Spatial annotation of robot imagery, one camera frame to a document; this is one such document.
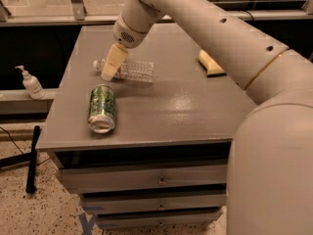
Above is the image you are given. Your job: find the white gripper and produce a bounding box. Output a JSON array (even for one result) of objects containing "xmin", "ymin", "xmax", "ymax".
[{"xmin": 101, "ymin": 15, "xmax": 149, "ymax": 81}]

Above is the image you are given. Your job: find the clear plastic water bottle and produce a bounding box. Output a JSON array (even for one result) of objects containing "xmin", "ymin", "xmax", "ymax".
[{"xmin": 92, "ymin": 58, "xmax": 157, "ymax": 83}]

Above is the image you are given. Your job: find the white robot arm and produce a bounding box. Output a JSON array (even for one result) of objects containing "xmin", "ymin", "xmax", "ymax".
[{"xmin": 102, "ymin": 0, "xmax": 313, "ymax": 235}]

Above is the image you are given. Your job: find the white pump dispenser bottle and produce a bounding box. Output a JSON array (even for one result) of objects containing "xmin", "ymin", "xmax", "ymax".
[{"xmin": 17, "ymin": 66, "xmax": 45, "ymax": 99}]

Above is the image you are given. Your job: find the green soda can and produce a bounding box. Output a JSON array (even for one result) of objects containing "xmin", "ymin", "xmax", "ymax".
[{"xmin": 88, "ymin": 84, "xmax": 116, "ymax": 134}]

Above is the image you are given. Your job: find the yellow sponge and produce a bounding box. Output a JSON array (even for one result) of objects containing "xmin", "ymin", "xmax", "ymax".
[{"xmin": 199, "ymin": 50, "xmax": 226, "ymax": 77}]

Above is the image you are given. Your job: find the grey drawer cabinet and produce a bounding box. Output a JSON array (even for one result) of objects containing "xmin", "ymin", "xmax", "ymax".
[{"xmin": 36, "ymin": 22, "xmax": 258, "ymax": 231}]

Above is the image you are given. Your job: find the top grey drawer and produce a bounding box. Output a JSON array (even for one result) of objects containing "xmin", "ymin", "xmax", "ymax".
[{"xmin": 57, "ymin": 161, "xmax": 227, "ymax": 194}]

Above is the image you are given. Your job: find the grey drawer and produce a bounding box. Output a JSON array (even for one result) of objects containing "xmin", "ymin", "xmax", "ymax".
[
  {"xmin": 80, "ymin": 189, "xmax": 226, "ymax": 214},
  {"xmin": 57, "ymin": 161, "xmax": 227, "ymax": 194},
  {"xmin": 96, "ymin": 207, "xmax": 222, "ymax": 229}
]

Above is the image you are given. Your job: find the black pole stand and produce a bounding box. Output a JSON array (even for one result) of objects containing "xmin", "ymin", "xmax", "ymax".
[{"xmin": 0, "ymin": 125, "xmax": 40, "ymax": 194}]

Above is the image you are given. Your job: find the middle grey drawer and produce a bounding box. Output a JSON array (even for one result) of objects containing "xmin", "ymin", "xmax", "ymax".
[{"xmin": 80, "ymin": 189, "xmax": 226, "ymax": 214}]

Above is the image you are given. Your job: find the bottom grey drawer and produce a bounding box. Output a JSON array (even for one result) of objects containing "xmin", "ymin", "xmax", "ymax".
[{"xmin": 96, "ymin": 207, "xmax": 222, "ymax": 229}]

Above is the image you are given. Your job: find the metal railing frame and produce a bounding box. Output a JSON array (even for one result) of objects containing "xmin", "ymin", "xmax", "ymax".
[{"xmin": 0, "ymin": 0, "xmax": 312, "ymax": 24}]

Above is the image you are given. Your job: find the black cable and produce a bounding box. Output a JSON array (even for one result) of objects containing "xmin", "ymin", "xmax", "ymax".
[{"xmin": 0, "ymin": 126, "xmax": 25, "ymax": 156}]

